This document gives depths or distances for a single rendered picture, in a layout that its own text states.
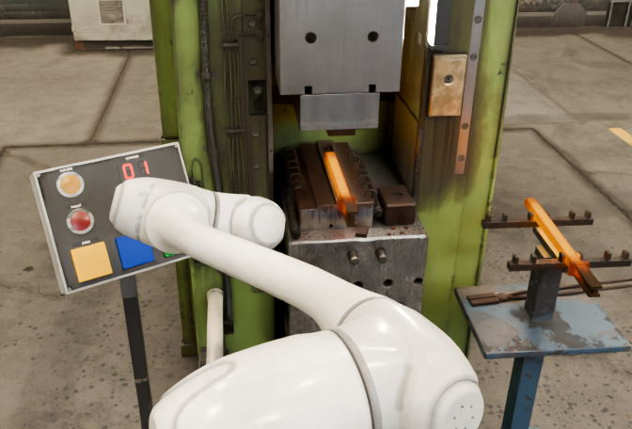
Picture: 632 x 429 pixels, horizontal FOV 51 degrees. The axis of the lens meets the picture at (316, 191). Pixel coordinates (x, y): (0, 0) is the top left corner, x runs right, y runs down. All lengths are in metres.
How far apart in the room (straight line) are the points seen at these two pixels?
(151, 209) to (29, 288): 2.37
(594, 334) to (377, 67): 0.94
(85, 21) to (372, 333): 6.60
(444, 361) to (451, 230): 1.45
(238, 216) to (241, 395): 0.55
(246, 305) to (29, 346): 1.21
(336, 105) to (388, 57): 0.17
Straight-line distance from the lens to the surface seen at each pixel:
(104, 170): 1.62
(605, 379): 2.96
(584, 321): 2.04
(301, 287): 0.89
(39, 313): 3.24
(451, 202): 2.05
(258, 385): 0.62
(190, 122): 1.83
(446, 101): 1.88
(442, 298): 2.23
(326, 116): 1.69
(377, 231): 1.83
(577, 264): 1.75
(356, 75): 1.67
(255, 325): 2.17
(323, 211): 1.80
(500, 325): 1.95
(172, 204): 1.08
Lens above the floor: 1.84
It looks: 27 degrees down
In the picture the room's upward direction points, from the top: 1 degrees clockwise
